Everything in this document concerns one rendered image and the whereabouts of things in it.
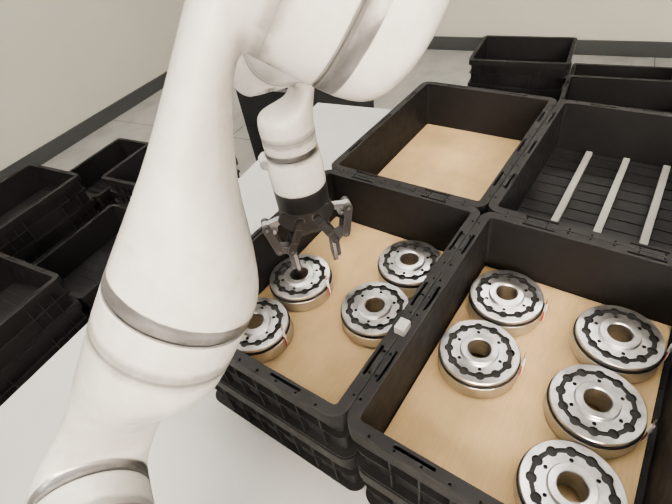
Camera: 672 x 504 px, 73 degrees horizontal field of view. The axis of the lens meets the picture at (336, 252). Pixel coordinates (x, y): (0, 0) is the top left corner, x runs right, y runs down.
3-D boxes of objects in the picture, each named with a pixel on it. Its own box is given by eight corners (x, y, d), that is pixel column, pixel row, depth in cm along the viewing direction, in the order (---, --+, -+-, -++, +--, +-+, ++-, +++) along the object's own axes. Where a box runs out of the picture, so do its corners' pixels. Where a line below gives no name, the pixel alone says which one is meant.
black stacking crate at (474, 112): (477, 263, 78) (483, 211, 70) (336, 216, 92) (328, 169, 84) (547, 150, 100) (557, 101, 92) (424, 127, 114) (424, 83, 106)
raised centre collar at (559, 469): (591, 526, 44) (593, 523, 43) (539, 496, 46) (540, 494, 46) (603, 480, 46) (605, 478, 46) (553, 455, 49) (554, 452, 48)
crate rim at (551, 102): (483, 220, 71) (484, 208, 69) (328, 177, 86) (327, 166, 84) (557, 109, 93) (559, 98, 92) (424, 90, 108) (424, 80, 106)
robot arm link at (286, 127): (322, 127, 62) (260, 144, 61) (301, 6, 52) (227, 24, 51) (338, 150, 57) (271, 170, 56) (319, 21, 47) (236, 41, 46)
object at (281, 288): (310, 309, 69) (309, 306, 69) (258, 289, 73) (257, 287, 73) (341, 265, 75) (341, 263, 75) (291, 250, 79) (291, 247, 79)
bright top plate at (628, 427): (627, 466, 47) (629, 464, 47) (533, 411, 53) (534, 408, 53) (658, 397, 52) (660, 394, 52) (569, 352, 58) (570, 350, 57)
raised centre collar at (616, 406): (611, 431, 50) (613, 428, 49) (566, 405, 52) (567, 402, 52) (627, 398, 52) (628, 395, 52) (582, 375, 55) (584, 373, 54)
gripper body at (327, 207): (272, 201, 59) (287, 253, 65) (334, 184, 60) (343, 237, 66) (264, 172, 64) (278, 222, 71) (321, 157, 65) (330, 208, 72)
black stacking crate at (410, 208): (351, 467, 55) (339, 424, 48) (191, 364, 70) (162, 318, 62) (476, 264, 77) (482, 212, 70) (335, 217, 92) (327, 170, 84)
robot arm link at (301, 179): (318, 148, 69) (311, 110, 64) (337, 188, 60) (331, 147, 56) (259, 164, 68) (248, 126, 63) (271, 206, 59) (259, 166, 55)
